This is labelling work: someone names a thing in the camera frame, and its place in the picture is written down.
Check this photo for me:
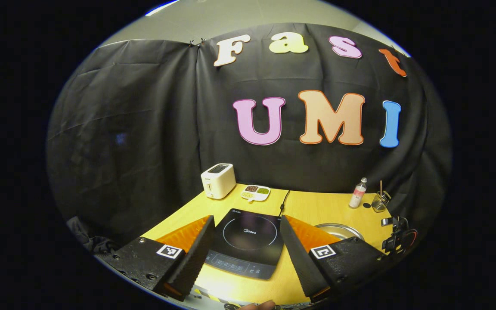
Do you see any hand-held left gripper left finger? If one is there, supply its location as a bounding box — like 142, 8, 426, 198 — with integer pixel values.
95, 214, 217, 302

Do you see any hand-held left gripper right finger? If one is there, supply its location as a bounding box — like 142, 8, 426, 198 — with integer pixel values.
279, 214, 397, 304

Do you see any stainless steel pot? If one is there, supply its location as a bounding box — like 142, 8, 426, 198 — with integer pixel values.
315, 223, 365, 242

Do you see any black induction cooktop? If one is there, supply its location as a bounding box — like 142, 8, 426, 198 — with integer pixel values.
205, 208, 285, 280

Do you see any yellow black striped tape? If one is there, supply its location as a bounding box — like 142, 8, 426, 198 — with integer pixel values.
193, 288, 225, 303

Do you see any clear bottle with pink label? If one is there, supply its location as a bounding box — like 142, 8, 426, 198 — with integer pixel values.
349, 177, 367, 209

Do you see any white toaster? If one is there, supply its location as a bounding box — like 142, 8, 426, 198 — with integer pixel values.
201, 163, 236, 199

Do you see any white divided dish of beans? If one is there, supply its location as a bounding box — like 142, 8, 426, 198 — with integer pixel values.
241, 184, 271, 203

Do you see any black backdrop cloth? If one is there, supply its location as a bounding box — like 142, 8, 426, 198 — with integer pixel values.
46, 22, 452, 254

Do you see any ceiling light panel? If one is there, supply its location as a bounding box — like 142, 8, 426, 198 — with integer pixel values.
145, 0, 180, 17

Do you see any wire mesh holder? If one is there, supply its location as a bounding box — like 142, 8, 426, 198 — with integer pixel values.
371, 191, 391, 213

